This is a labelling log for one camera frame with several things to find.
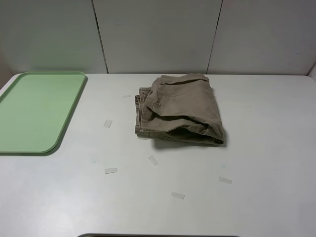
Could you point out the khaki shorts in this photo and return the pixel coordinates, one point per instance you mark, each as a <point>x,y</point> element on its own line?
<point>181,109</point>

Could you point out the green plastic tray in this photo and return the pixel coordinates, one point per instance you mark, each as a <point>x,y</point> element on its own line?
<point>35,109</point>

